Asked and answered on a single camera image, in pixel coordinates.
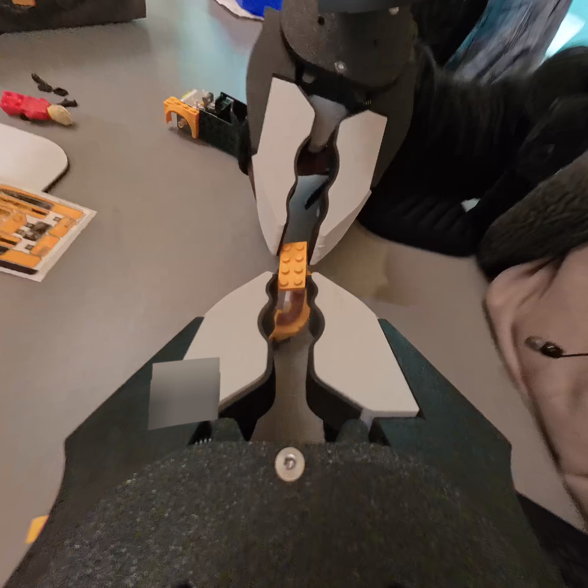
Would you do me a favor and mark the black orange lego car chassis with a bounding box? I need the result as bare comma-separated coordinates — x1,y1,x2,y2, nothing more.
163,89,252,158

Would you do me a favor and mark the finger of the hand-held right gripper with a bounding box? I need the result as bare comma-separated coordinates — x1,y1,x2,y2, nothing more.
309,111,389,267
249,76,319,256

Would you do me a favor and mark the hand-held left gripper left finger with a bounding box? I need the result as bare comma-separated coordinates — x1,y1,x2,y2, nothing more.
183,271,277,416

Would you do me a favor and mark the orange curved lego assembly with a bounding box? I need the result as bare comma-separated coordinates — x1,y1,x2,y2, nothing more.
268,271,314,344

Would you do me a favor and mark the red lego minifigure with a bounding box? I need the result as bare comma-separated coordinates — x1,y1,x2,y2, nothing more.
0,90,74,127

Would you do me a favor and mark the white rounded board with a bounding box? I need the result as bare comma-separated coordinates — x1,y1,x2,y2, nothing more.
0,122,70,194

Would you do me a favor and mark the person's beige shirt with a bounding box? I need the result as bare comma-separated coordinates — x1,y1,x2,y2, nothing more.
484,248,588,530

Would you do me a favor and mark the orange black sticker sheet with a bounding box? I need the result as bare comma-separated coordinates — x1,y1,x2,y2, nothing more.
0,183,98,283

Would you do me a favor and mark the lego set cardboard box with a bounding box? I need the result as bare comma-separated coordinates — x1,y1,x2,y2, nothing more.
0,0,148,35

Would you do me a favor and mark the person's dark fleece jacket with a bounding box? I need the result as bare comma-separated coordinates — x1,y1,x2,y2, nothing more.
475,152,588,282

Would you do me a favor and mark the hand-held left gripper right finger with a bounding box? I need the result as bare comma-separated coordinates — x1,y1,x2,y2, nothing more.
304,271,420,420

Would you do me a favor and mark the blurred orange lego brick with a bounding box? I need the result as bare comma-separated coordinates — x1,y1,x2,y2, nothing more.
25,514,50,545

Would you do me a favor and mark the cluster of tiny black pieces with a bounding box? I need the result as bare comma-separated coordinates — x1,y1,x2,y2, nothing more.
30,73,79,109

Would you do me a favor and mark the orange studded lego plate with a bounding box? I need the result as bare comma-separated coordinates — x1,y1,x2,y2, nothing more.
277,241,309,292

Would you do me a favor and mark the person's right forearm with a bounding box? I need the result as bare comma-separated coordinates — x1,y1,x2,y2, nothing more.
357,46,588,258

